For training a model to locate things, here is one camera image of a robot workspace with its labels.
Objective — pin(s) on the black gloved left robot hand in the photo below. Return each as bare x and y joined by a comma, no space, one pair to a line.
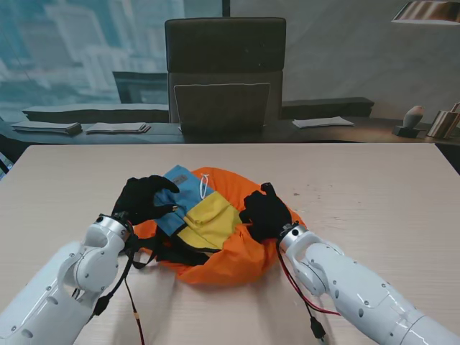
138,201

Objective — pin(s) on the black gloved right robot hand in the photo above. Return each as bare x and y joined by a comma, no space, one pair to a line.
267,215

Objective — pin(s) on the orange rain cover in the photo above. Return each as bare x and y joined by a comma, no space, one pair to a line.
237,258

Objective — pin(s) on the blue and yellow backpack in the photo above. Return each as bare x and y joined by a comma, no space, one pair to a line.
208,215

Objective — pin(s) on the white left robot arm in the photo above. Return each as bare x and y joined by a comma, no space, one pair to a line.
54,298

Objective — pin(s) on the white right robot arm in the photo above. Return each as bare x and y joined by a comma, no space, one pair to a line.
359,284

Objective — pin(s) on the fanned grey paper stack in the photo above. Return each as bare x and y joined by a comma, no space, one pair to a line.
118,127

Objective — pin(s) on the dark background desk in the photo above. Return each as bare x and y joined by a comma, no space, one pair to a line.
233,138

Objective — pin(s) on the long dark slab shelf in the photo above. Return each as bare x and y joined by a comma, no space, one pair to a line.
90,113

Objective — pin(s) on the white paper sheet stack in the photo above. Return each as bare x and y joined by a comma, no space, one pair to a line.
321,122

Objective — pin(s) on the thick grey paper stack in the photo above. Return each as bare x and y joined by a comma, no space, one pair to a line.
46,127

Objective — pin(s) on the short dark slab shelf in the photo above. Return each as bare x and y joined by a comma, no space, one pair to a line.
323,107

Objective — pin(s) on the dark office chair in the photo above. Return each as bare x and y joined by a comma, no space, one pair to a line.
224,46

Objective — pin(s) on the egg shaped vase on base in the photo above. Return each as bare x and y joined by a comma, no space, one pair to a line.
413,115

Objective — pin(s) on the leaning brown books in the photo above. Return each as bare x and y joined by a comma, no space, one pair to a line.
443,124

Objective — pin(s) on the copper lamp shade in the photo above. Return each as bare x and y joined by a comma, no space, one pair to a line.
427,12

